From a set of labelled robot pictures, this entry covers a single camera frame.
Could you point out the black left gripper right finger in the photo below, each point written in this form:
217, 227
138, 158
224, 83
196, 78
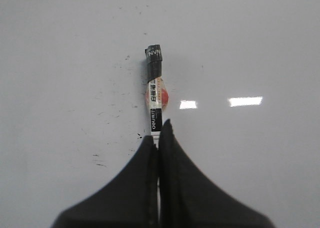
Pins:
189, 199

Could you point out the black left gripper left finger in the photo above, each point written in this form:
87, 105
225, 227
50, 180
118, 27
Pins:
128, 200

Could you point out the white black whiteboard marker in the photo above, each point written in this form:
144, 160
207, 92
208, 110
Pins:
156, 94

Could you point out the white whiteboard with aluminium frame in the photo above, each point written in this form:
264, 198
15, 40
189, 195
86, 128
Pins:
243, 79

